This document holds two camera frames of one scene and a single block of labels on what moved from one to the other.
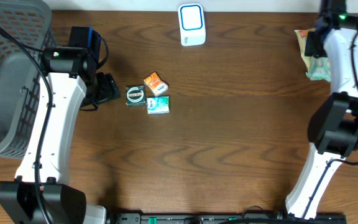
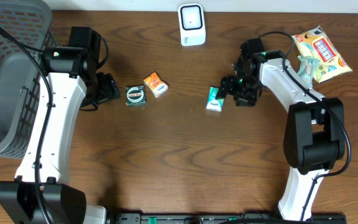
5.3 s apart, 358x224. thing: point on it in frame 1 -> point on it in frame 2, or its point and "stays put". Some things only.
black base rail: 268,218 stays put
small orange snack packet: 156,84 stays put
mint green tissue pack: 321,70 -> 306,70
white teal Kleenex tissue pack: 158,105 -> 213,104
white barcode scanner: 192,25 stays put
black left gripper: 105,88 stays put
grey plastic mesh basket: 10,81 stays put
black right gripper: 312,42 -> 226,85
